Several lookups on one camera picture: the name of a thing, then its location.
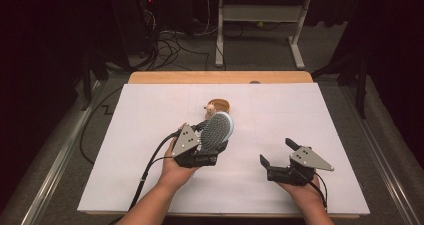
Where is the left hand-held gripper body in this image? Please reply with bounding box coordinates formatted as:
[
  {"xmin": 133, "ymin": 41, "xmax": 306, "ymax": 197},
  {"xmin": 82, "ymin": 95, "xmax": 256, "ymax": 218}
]
[{"xmin": 171, "ymin": 124, "xmax": 221, "ymax": 169}]

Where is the white metal stand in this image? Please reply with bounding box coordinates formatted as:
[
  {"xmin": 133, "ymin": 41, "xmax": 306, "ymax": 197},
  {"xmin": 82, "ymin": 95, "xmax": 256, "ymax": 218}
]
[{"xmin": 214, "ymin": 0, "xmax": 313, "ymax": 70}]

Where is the dark computer tower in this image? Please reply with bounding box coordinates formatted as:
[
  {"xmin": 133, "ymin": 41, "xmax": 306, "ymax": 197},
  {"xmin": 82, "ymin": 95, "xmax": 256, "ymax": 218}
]
[{"xmin": 111, "ymin": 0, "xmax": 159, "ymax": 59}]

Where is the light blue hairbrush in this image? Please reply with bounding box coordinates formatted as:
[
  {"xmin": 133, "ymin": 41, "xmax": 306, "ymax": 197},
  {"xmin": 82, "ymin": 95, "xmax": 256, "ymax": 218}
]
[{"xmin": 198, "ymin": 112, "xmax": 235, "ymax": 153}]

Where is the bundle of floor cables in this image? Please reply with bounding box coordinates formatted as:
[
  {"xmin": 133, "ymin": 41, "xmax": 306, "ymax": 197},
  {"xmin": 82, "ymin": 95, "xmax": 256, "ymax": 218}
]
[{"xmin": 133, "ymin": 24, "xmax": 221, "ymax": 72}]

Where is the person's right hand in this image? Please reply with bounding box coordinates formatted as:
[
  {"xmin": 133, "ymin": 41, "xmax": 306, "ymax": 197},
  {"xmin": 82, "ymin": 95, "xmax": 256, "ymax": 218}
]
[{"xmin": 278, "ymin": 178, "xmax": 323, "ymax": 208}]

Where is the aluminium floor rail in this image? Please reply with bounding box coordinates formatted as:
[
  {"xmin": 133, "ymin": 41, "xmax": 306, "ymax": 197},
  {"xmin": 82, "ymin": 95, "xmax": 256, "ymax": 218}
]
[
  {"xmin": 19, "ymin": 80, "xmax": 103, "ymax": 225},
  {"xmin": 339, "ymin": 84, "xmax": 424, "ymax": 225}
]

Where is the hand-held gripper black cable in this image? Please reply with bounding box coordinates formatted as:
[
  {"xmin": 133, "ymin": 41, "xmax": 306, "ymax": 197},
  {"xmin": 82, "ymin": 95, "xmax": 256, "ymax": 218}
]
[
  {"xmin": 298, "ymin": 169, "xmax": 329, "ymax": 213},
  {"xmin": 128, "ymin": 131, "xmax": 183, "ymax": 213}
]

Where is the wooden table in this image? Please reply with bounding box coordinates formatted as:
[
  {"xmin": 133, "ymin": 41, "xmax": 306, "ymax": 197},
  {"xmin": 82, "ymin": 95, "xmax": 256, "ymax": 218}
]
[{"xmin": 85, "ymin": 70, "xmax": 361, "ymax": 219}]

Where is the person's left hand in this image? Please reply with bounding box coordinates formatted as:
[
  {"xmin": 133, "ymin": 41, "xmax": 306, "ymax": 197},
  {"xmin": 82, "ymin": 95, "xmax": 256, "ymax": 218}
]
[{"xmin": 159, "ymin": 123, "xmax": 201, "ymax": 190}]

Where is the black floor cable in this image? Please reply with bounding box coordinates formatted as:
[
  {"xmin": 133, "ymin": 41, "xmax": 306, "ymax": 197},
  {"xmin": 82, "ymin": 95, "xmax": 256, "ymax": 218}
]
[{"xmin": 78, "ymin": 85, "xmax": 125, "ymax": 166}]

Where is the white table mat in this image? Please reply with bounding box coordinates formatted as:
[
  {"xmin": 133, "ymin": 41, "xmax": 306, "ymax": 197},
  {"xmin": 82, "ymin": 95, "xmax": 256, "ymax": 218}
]
[{"xmin": 77, "ymin": 82, "xmax": 371, "ymax": 216}]

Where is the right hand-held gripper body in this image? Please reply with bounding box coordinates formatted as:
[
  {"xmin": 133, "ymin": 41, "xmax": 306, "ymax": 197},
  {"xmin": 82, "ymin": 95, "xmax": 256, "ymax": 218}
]
[{"xmin": 266, "ymin": 146, "xmax": 335, "ymax": 187}]

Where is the wooden cup with animal figure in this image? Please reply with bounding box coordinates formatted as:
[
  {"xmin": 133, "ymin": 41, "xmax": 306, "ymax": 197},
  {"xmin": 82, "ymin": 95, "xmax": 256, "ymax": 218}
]
[{"xmin": 203, "ymin": 98, "xmax": 231, "ymax": 121}]

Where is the left hand-held gripper black cable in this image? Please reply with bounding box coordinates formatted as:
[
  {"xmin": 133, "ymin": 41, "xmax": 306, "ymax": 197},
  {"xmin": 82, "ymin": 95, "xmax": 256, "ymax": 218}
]
[{"xmin": 128, "ymin": 131, "xmax": 183, "ymax": 213}]

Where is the black stand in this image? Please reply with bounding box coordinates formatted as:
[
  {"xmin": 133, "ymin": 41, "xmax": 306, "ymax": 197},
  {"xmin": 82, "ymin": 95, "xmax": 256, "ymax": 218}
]
[
  {"xmin": 80, "ymin": 44, "xmax": 111, "ymax": 112},
  {"xmin": 311, "ymin": 48, "xmax": 369, "ymax": 120}
]

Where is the right hand-held gripper black cable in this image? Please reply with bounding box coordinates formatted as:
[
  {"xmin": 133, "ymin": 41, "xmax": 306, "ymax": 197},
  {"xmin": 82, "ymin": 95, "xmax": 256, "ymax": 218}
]
[{"xmin": 298, "ymin": 169, "xmax": 329, "ymax": 213}]

